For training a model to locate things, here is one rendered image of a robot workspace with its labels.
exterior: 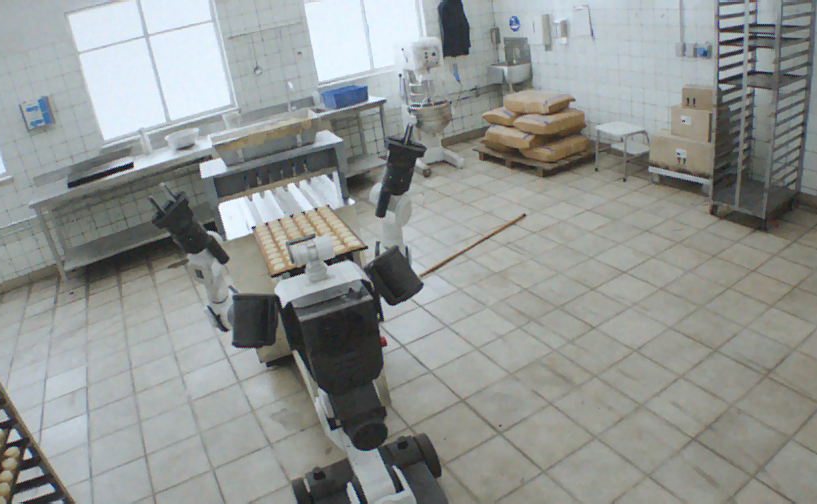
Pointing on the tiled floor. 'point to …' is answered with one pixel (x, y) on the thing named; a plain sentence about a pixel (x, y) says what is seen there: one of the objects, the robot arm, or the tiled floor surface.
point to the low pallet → (536, 160)
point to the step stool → (624, 141)
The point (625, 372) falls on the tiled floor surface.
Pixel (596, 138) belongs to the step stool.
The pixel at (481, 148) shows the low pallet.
